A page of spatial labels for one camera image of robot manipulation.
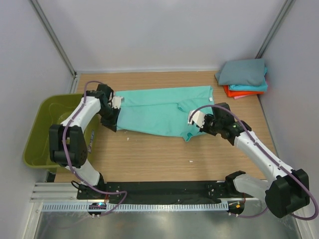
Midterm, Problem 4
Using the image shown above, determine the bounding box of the teal green t shirt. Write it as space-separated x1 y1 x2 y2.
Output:
116 86 214 142

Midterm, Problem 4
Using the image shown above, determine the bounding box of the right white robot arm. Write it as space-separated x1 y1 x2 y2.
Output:
188 103 311 218

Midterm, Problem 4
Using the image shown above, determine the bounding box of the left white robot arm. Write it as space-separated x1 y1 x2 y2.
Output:
49 83 124 195

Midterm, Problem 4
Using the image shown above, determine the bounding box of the folded pink t shirt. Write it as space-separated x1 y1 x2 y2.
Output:
233 77 269 100

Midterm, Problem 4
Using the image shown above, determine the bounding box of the folded orange t shirt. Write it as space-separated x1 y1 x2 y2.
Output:
223 86 264 97

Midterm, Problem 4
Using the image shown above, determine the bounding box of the olive green plastic basket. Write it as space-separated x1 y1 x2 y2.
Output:
23 94 102 173

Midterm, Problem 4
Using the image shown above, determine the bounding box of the folded grey t shirt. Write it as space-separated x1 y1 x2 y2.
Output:
215 59 265 86

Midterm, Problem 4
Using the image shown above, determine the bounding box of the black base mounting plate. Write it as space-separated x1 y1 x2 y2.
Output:
71 181 251 205

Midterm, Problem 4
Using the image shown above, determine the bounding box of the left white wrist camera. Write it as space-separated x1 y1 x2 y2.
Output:
111 96 125 109

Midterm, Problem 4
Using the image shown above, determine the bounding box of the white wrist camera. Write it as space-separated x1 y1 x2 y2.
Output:
187 110 206 128
111 96 125 109

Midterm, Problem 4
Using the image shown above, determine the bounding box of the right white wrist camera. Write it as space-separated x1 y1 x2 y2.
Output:
187 110 206 128

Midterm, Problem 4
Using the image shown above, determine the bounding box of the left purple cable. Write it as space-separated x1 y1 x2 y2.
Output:
61 80 128 216

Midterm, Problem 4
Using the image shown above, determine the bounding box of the perforated metal cable tray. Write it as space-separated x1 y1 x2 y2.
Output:
41 201 228 213

